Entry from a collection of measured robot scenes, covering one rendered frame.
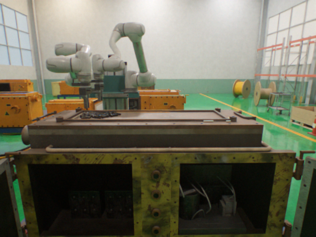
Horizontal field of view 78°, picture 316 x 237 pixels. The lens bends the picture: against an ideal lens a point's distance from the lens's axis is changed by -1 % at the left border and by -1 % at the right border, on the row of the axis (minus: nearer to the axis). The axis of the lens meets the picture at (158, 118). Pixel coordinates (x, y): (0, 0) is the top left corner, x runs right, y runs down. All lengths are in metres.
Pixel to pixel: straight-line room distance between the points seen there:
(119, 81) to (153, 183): 1.77
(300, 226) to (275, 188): 0.23
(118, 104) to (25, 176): 1.74
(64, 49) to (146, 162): 1.36
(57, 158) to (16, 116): 3.34
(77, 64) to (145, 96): 2.36
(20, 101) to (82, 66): 2.97
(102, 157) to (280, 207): 1.02
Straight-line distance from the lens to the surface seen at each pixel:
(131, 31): 2.11
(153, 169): 1.06
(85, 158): 1.10
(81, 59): 1.48
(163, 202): 1.17
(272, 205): 1.36
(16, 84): 11.56
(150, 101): 3.68
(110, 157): 1.06
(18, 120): 4.46
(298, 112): 7.85
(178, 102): 3.71
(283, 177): 1.29
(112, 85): 2.65
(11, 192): 1.28
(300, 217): 1.38
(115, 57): 1.73
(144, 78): 2.35
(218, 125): 1.11
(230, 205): 1.43
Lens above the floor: 1.63
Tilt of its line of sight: 13 degrees down
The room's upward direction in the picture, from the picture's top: straight up
